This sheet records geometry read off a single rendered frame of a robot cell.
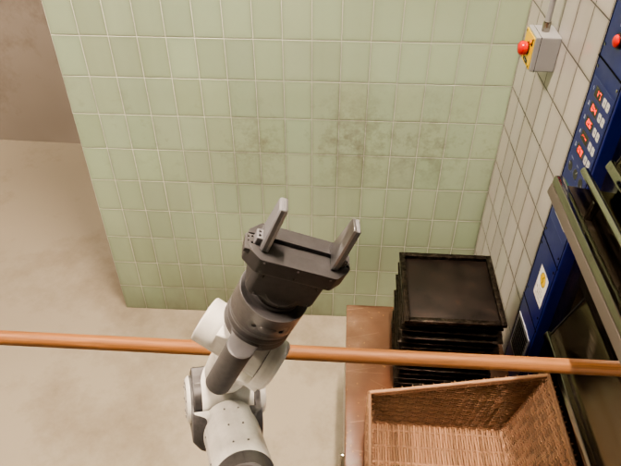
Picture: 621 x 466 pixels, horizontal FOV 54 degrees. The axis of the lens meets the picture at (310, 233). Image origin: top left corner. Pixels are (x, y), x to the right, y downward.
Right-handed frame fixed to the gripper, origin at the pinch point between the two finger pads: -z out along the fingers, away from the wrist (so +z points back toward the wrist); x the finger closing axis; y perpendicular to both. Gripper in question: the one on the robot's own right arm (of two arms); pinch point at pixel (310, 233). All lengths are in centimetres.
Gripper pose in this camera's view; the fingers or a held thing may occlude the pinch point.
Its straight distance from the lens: 65.3
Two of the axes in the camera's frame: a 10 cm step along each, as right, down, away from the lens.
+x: -9.2, -2.6, -2.9
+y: -0.1, -7.3, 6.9
